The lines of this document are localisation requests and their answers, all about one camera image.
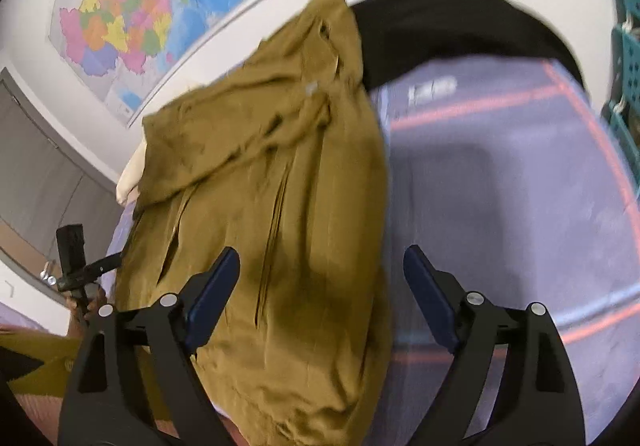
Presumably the mustard yellow jacket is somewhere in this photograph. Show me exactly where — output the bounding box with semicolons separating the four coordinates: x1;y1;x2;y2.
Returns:
115;0;392;445

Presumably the person's left hand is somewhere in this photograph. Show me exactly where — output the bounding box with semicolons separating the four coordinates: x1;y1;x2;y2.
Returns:
65;286;106;339

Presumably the grey wooden door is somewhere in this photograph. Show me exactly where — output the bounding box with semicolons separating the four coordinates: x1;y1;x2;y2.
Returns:
1;69;122;281

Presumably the cream white cloth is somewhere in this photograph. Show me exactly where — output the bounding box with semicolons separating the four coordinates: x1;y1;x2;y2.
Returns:
115;138;146;206

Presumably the purple plaid bed sheet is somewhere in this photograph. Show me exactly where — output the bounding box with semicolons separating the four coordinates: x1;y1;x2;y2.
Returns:
98;0;640;446

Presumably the teal perforated storage basket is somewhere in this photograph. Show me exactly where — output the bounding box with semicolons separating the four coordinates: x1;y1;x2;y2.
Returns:
602;0;639;184

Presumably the black garment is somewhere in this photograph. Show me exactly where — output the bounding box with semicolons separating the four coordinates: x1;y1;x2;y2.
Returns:
352;0;584;91

